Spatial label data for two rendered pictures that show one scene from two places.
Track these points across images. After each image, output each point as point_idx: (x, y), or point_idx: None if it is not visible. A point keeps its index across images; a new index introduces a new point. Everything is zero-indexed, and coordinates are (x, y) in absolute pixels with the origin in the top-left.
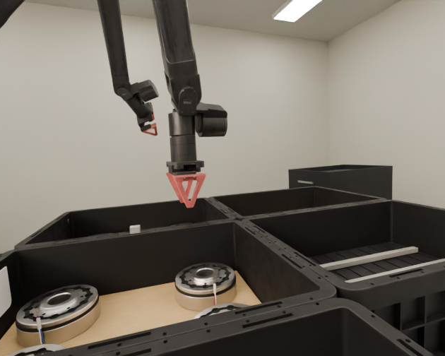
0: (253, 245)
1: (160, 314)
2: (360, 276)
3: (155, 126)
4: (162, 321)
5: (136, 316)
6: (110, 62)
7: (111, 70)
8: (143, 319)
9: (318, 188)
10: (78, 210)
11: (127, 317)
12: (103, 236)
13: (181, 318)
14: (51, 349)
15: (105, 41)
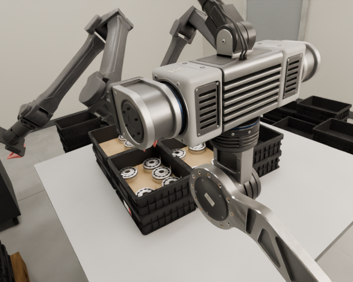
0: (174, 138)
1: (189, 161)
2: None
3: (25, 145)
4: (191, 160)
5: (191, 165)
6: (63, 97)
7: (59, 103)
8: (192, 163)
9: (93, 131)
10: (135, 194)
11: (193, 166)
12: (179, 160)
13: (189, 158)
14: (212, 161)
15: (74, 81)
